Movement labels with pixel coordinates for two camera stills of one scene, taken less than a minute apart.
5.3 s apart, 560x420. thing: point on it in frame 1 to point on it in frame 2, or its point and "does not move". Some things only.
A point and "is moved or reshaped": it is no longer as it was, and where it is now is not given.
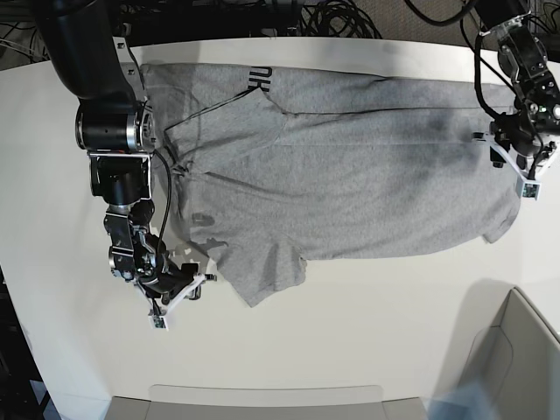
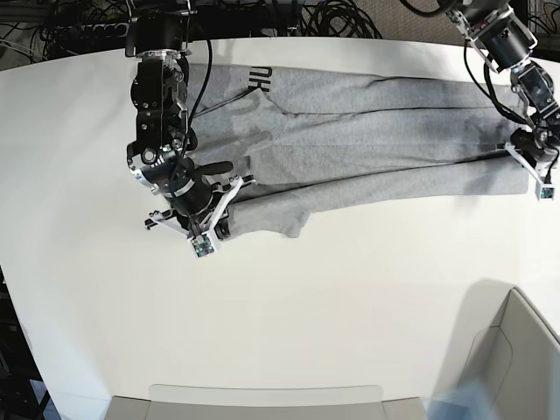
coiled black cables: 337,18 does not move
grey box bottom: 268,402 does not move
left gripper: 165,288 to 199,207
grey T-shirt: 274,166 is moved or reshaped
